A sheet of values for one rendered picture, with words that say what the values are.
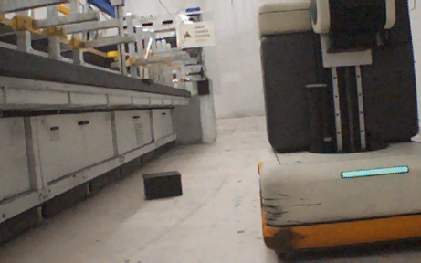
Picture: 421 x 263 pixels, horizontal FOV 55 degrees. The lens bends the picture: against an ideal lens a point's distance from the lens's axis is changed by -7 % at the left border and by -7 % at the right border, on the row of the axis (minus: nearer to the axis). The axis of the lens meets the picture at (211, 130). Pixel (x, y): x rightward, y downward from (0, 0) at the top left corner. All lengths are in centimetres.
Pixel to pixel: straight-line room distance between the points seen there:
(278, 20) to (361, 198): 66
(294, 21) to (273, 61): 16
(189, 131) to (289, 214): 473
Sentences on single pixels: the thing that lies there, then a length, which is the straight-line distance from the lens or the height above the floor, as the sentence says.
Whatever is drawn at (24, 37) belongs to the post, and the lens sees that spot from 156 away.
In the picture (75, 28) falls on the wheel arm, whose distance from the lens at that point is 180.
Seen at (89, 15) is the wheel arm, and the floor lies 81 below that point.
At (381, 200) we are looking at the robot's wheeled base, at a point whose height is 17.
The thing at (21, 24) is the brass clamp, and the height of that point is 80.
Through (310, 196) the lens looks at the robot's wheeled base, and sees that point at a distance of 117.
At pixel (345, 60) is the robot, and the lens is 141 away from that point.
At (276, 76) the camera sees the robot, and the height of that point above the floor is 54.
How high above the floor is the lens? 46
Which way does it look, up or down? 3 degrees down
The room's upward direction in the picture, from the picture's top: 5 degrees counter-clockwise
